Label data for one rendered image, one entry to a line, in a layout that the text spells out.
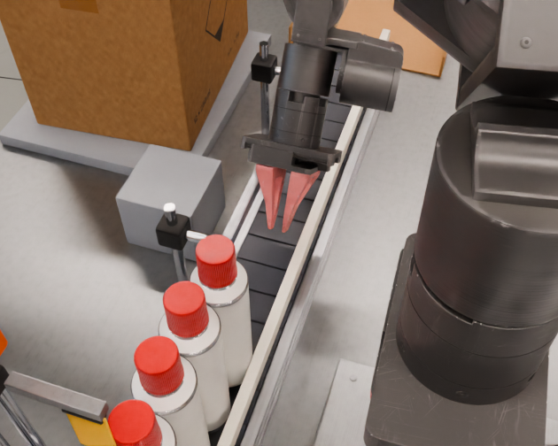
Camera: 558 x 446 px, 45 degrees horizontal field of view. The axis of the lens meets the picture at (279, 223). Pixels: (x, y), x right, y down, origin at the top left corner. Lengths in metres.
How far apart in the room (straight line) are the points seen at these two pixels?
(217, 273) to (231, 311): 0.05
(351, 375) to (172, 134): 0.43
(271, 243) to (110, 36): 0.33
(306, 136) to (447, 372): 0.49
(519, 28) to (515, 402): 0.15
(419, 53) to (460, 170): 1.00
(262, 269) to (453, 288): 0.59
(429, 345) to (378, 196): 0.70
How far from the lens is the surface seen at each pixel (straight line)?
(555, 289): 0.22
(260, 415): 0.71
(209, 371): 0.59
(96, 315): 0.85
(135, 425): 0.49
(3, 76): 2.67
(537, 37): 0.19
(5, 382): 0.47
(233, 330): 0.62
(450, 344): 0.25
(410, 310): 0.25
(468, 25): 0.23
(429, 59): 1.19
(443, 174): 0.20
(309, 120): 0.72
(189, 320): 0.53
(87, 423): 0.47
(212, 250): 0.56
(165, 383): 0.52
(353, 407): 0.71
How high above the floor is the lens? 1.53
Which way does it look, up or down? 50 degrees down
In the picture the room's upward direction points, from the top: straight up
